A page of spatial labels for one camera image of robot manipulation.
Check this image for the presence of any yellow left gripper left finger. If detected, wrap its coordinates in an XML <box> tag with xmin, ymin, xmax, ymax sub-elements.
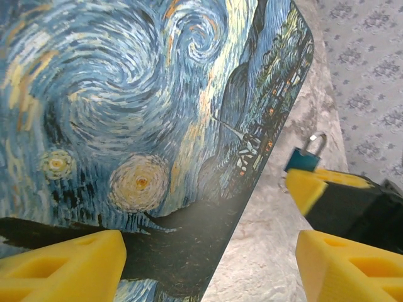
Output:
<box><xmin>0</xmin><ymin>229</ymin><xmax>128</xmax><ymax>302</ymax></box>

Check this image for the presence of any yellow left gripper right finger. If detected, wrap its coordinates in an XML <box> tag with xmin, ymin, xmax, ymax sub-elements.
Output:
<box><xmin>297</xmin><ymin>229</ymin><xmax>403</xmax><ymax>302</ymax></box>

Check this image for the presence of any small teal padlock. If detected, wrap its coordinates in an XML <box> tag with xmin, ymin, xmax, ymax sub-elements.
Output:
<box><xmin>284</xmin><ymin>131</ymin><xmax>327</xmax><ymax>174</ymax></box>

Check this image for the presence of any starry night painted box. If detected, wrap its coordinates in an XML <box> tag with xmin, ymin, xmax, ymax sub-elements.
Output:
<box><xmin>0</xmin><ymin>0</ymin><xmax>316</xmax><ymax>302</ymax></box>

